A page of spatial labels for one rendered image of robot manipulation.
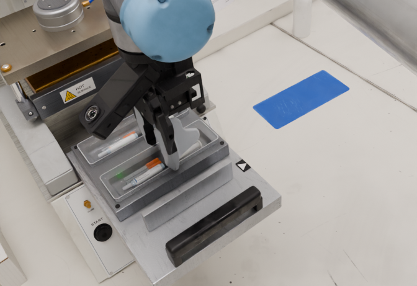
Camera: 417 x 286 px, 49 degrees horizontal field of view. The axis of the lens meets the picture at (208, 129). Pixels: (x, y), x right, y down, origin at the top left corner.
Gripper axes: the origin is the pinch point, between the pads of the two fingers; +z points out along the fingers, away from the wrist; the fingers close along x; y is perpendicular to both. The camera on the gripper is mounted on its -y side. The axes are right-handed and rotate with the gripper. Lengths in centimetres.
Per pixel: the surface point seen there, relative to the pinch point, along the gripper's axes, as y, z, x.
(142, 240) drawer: -8.9, 4.1, -8.7
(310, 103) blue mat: 45, 26, 12
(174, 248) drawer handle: -6.8, 0.2, -14.8
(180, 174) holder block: 0.9, 1.8, -4.0
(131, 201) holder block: -7.4, 1.6, -3.8
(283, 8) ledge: 66, 23, 45
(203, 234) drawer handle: -2.5, 0.8, -15.2
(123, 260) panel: -11.1, 24.2, 3.1
